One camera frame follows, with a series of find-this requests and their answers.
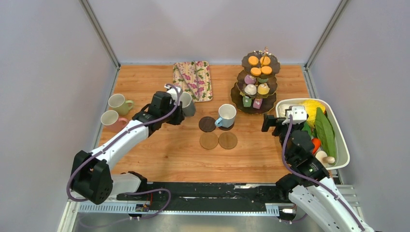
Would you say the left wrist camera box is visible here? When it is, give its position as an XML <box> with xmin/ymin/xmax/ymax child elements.
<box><xmin>164</xmin><ymin>84</ymin><xmax>182</xmax><ymax>105</ymax></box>

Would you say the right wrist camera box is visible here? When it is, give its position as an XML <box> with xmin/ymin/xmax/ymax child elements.
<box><xmin>282</xmin><ymin>105</ymin><xmax>308</xmax><ymax>125</ymax></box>

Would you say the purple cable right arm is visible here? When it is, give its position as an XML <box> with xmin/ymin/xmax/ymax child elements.
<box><xmin>281</xmin><ymin>115</ymin><xmax>366</xmax><ymax>232</ymax></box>

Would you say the white oval vegetable basin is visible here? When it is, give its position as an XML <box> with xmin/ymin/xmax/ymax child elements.
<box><xmin>275</xmin><ymin>98</ymin><xmax>350</xmax><ymax>170</ymax></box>

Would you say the light blue handled mug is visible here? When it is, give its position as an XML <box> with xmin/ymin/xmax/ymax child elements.
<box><xmin>215</xmin><ymin>104</ymin><xmax>237</xmax><ymax>128</ymax></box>

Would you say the dark round wooden coaster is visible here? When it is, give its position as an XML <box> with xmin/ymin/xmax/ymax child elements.
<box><xmin>198</xmin><ymin>116</ymin><xmax>216</xmax><ymax>132</ymax></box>

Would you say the green cake with panda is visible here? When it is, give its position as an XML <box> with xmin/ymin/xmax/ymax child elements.
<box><xmin>243</xmin><ymin>96</ymin><xmax>252</xmax><ymax>108</ymax></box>

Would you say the long dark green leaf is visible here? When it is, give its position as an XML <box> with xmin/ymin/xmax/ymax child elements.
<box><xmin>314</xmin><ymin>107</ymin><xmax>337</xmax><ymax>158</ymax></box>

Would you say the floral rectangular tray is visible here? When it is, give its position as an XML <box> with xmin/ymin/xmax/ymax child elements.
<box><xmin>173</xmin><ymin>61</ymin><xmax>213</xmax><ymax>102</ymax></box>

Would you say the light wooden coaster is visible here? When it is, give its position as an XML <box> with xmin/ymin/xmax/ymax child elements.
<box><xmin>219</xmin><ymin>132</ymin><xmax>238</xmax><ymax>149</ymax></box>
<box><xmin>199</xmin><ymin>132</ymin><xmax>219</xmax><ymax>150</ymax></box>

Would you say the white round cake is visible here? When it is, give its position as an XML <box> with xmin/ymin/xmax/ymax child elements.
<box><xmin>244</xmin><ymin>84</ymin><xmax>257</xmax><ymax>95</ymax></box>

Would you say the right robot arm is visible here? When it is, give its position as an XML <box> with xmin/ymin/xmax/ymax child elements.
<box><xmin>262</xmin><ymin>114</ymin><xmax>373</xmax><ymax>232</ymax></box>

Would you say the napa cabbage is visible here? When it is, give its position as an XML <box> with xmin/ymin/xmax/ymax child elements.
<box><xmin>276</xmin><ymin>98</ymin><xmax>327</xmax><ymax>128</ymax></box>

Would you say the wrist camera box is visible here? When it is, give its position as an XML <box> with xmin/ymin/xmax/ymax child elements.
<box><xmin>164</xmin><ymin>84</ymin><xmax>182</xmax><ymax>105</ymax></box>
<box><xmin>282</xmin><ymin>105</ymin><xmax>308</xmax><ymax>125</ymax></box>

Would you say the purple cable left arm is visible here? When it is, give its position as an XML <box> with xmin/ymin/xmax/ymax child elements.
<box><xmin>66</xmin><ymin>84</ymin><xmax>184</xmax><ymax>221</ymax></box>

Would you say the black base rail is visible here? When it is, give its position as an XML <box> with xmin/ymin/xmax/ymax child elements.
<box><xmin>116</xmin><ymin>182</ymin><xmax>297</xmax><ymax>213</ymax></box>

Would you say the grey handled mug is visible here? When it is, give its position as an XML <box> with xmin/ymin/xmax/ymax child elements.
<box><xmin>180</xmin><ymin>92</ymin><xmax>196</xmax><ymax>117</ymax></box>

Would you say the yellow cupcake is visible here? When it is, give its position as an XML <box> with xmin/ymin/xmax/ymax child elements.
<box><xmin>257</xmin><ymin>83</ymin><xmax>270</xmax><ymax>95</ymax></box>

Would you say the cream mug left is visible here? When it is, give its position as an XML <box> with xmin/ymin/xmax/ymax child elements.
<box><xmin>100</xmin><ymin>110</ymin><xmax>129</xmax><ymax>132</ymax></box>

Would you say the three-tier dark cake stand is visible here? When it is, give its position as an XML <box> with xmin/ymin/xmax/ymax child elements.
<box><xmin>230</xmin><ymin>47</ymin><xmax>280</xmax><ymax>115</ymax></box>

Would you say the cream mug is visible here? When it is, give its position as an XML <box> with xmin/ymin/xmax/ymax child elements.
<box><xmin>108</xmin><ymin>94</ymin><xmax>134</xmax><ymax>116</ymax></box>
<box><xmin>100</xmin><ymin>110</ymin><xmax>129</xmax><ymax>132</ymax></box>

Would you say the green round cake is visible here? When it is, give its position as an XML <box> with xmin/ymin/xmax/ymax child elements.
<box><xmin>258</xmin><ymin>78</ymin><xmax>269</xmax><ymax>83</ymax></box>

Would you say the orange carrot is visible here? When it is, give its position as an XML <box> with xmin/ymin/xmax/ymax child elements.
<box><xmin>311</xmin><ymin>138</ymin><xmax>322</xmax><ymax>155</ymax></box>

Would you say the purple cake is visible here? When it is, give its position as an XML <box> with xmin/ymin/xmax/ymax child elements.
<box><xmin>244</xmin><ymin>74</ymin><xmax>257</xmax><ymax>85</ymax></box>

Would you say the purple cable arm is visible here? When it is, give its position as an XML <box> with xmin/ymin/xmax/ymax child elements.
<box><xmin>281</xmin><ymin>115</ymin><xmax>366</xmax><ymax>232</ymax></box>
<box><xmin>66</xmin><ymin>84</ymin><xmax>184</xmax><ymax>221</ymax></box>

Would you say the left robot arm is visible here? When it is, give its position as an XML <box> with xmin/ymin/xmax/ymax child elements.
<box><xmin>66</xmin><ymin>86</ymin><xmax>185</xmax><ymax>205</ymax></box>

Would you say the white mushroom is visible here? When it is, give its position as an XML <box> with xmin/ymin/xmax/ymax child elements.
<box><xmin>315</xmin><ymin>150</ymin><xmax>336</xmax><ymax>167</ymax></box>

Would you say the round biscuit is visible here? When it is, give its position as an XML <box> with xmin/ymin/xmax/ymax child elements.
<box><xmin>261</xmin><ymin>66</ymin><xmax>273</xmax><ymax>75</ymax></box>
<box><xmin>260</xmin><ymin>56</ymin><xmax>271</xmax><ymax>66</ymax></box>
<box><xmin>248</xmin><ymin>56</ymin><xmax>259</xmax><ymax>66</ymax></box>
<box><xmin>250</xmin><ymin>67</ymin><xmax>262</xmax><ymax>76</ymax></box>

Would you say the cream mug far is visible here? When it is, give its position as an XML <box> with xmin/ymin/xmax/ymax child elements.
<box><xmin>108</xmin><ymin>94</ymin><xmax>134</xmax><ymax>116</ymax></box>

